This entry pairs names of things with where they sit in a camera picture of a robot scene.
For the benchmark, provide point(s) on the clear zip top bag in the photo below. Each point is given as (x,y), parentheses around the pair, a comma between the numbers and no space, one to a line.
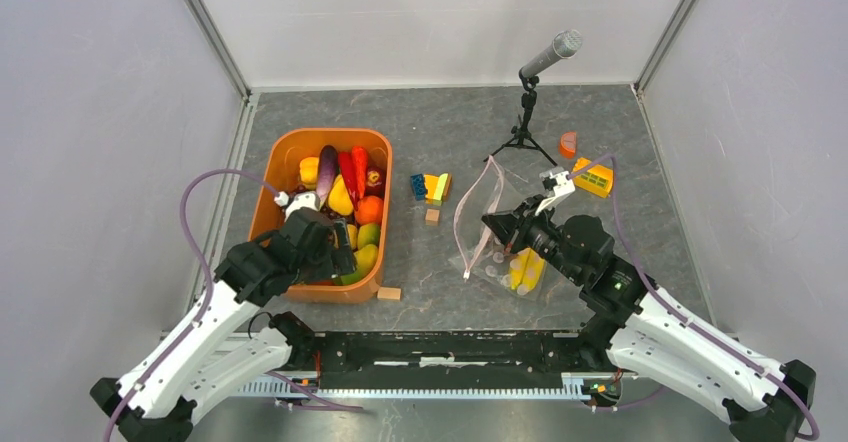
(480,256)

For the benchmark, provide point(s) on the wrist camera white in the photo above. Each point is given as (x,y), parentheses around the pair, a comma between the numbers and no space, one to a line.
(291,203)
(558,186)

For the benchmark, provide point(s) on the red apple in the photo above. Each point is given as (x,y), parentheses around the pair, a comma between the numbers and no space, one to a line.
(375,181)

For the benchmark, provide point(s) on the grey microphone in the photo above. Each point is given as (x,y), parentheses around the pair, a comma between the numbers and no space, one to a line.
(564,45)

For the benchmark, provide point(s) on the yellow toy brick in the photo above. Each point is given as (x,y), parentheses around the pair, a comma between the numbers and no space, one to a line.
(598,180)

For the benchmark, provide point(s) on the yellow pear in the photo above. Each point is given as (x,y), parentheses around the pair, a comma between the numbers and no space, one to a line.
(366,258)

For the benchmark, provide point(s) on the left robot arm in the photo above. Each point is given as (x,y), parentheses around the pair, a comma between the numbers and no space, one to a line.
(171,390)

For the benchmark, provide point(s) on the yellow bell pepper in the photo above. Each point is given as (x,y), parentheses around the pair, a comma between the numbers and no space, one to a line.
(338,200)

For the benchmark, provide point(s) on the purple eggplant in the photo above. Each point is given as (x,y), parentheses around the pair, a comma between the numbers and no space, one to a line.
(327,172)

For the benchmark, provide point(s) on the small wooden cube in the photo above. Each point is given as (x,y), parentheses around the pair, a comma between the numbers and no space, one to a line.
(432,217)

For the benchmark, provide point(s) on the black microphone tripod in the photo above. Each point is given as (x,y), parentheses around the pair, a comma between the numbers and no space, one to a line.
(522,137)

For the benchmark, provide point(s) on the orange fruit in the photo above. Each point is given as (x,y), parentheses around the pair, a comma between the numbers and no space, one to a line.
(370,210)

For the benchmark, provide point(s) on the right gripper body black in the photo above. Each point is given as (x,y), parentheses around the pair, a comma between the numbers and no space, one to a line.
(538,233)

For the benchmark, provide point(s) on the orange carrot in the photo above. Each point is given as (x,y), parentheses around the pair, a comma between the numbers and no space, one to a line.
(360,160)

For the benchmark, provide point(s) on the orange plastic bin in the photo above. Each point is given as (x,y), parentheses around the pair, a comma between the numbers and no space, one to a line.
(282,172)

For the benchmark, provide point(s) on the yellow banana bunch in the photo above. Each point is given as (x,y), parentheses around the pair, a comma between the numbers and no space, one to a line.
(526,270)

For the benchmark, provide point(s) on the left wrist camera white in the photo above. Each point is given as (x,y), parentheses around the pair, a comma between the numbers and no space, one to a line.
(291,203)

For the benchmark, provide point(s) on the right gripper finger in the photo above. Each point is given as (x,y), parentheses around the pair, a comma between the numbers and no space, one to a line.
(503,225)
(531,206)

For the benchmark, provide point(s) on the green star fruit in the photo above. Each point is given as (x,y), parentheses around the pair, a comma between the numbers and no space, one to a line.
(349,279)

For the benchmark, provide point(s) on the yellow green mango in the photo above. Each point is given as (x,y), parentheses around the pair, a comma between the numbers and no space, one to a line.
(369,234)

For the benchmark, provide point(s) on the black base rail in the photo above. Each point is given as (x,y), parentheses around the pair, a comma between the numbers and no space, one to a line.
(440,365)

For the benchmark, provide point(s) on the multicolour toy brick stack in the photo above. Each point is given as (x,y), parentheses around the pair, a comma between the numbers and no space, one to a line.
(433,189)

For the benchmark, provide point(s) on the red chili pepper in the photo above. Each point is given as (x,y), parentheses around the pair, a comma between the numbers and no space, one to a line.
(347,170)

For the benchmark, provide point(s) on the wooden block near bin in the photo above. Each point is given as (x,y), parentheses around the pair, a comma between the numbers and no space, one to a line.
(389,294)

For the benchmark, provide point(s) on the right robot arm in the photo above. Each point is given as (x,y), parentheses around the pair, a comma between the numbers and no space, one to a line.
(638,326)

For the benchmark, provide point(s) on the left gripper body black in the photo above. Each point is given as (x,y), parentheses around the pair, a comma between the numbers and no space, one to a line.
(319,265)

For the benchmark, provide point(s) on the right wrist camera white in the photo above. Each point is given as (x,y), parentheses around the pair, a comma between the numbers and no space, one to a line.
(558,186)

